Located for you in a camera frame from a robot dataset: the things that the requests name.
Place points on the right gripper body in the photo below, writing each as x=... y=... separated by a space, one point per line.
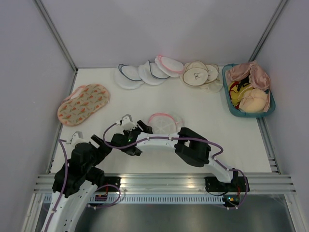
x=134 y=131

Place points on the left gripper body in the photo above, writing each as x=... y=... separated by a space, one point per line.
x=98 y=154

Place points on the white mesh bag pink trim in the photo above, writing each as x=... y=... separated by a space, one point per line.
x=165 y=123

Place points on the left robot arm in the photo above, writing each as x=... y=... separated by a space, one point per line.
x=74 y=184

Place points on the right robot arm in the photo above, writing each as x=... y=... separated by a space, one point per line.
x=191 y=147

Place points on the floral patterned laundry bag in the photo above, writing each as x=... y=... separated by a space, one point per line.
x=82 y=103

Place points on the white bag blue trim left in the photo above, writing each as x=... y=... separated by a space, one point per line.
x=127 y=77

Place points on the white bag blue trim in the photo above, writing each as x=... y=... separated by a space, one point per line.
x=127 y=77
x=151 y=74

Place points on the white bag blue trim right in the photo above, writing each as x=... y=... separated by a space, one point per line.
x=151 y=74

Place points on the white bag pink trim back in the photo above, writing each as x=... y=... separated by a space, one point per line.
x=171 y=67

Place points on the beige laundry bag front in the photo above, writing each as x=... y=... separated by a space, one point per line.
x=195 y=74

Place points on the beige laundry bag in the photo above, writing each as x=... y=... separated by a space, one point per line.
x=214 y=82
x=195 y=74

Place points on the beige laundry bag rear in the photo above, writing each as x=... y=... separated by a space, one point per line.
x=214 y=82

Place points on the yellow bra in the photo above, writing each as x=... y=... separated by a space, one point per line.
x=236 y=92

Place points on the peach padded bra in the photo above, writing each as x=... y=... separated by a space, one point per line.
x=254 y=101

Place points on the pink satin bra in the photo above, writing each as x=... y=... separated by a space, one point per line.
x=258 y=78

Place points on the teal plastic basket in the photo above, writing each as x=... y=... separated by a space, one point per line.
x=240 y=113

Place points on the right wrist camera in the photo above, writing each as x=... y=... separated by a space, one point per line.
x=126 y=122

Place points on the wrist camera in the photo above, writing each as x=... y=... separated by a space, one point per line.
x=126 y=122
x=76 y=138

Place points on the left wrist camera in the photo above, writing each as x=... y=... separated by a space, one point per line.
x=76 y=138

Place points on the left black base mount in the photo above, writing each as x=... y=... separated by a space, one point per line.
x=110 y=185

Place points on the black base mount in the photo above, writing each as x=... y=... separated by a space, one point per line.
x=110 y=185
x=237 y=184

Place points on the aluminium mounting rail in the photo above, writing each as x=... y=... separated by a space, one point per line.
x=264 y=183

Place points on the white slotted cable duct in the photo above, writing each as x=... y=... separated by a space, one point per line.
x=151 y=199

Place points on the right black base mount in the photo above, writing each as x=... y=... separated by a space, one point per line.
x=237 y=184

